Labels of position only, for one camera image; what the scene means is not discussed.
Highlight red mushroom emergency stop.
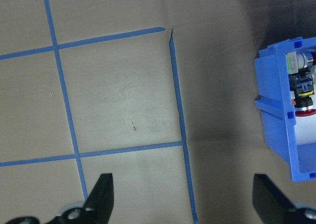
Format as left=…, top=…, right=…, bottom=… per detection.
left=288, top=72, right=316, bottom=118

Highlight green white push button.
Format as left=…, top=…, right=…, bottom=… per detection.
left=285, top=50, right=316, bottom=74

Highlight blue plastic switch bin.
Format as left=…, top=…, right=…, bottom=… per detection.
left=254, top=37, right=316, bottom=183

